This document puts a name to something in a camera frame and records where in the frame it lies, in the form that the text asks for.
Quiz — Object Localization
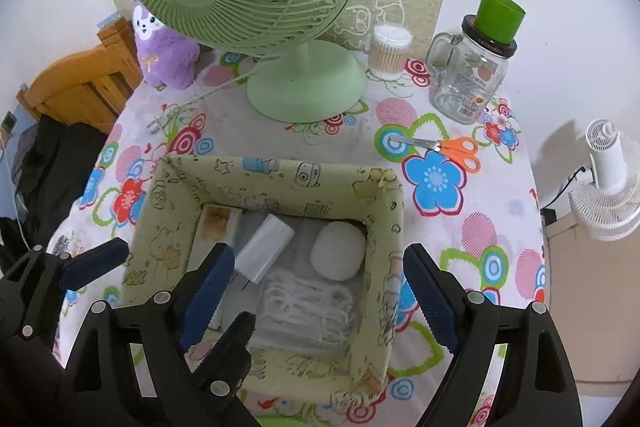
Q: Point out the black jacket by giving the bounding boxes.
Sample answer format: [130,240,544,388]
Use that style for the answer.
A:
[10,114,111,233]

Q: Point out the orange-handled scissors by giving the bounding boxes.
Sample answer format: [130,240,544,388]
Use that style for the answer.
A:
[390,133,482,172]

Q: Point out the white standing fan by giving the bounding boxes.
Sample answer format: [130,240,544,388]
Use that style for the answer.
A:
[568,118,640,242]

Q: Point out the cotton swab container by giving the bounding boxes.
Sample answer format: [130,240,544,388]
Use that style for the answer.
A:
[367,23,415,82]

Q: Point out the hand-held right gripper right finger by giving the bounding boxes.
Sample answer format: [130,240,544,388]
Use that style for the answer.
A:
[402,243,583,427]

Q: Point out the beige cabinet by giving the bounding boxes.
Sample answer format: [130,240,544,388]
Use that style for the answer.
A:
[542,207,640,383]

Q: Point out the purple plush rabbit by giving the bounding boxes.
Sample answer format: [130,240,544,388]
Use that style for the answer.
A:
[131,0,201,90]

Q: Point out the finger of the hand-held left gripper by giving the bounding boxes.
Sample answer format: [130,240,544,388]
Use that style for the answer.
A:
[15,238,131,308]
[192,312,256,427]

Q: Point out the printed yellow storage box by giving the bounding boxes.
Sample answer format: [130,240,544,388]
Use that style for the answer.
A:
[121,154,405,400]

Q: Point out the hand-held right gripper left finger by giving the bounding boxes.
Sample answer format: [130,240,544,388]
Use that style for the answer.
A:
[62,243,236,427]

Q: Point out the white charger adapter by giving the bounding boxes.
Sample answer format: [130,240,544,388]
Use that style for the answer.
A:
[235,213,296,288]

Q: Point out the clear bag with white cable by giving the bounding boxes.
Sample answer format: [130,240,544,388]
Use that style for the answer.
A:
[250,267,361,353]

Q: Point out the white oval case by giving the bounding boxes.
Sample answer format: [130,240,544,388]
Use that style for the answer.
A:
[310,222,368,283]

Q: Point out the green plastic cup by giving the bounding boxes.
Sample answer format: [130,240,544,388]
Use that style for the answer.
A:
[475,0,527,42]

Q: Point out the orange wooden chair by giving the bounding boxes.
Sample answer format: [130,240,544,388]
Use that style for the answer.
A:
[15,17,146,135]

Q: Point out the floral tablecloth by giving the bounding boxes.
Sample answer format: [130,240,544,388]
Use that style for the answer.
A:
[47,42,548,427]

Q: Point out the black fan cable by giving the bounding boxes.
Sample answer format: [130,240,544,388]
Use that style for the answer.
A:
[540,164,591,210]

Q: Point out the glass mug jar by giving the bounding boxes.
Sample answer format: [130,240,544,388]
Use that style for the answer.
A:
[426,14,518,125]

